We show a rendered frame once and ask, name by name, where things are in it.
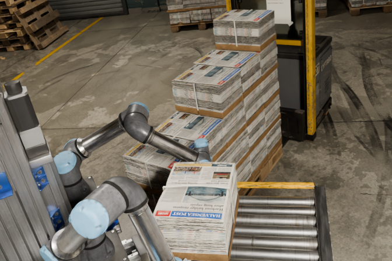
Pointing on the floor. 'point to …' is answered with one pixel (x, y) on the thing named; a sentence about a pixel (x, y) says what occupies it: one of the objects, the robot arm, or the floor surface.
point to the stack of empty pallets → (6, 41)
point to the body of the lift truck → (295, 81)
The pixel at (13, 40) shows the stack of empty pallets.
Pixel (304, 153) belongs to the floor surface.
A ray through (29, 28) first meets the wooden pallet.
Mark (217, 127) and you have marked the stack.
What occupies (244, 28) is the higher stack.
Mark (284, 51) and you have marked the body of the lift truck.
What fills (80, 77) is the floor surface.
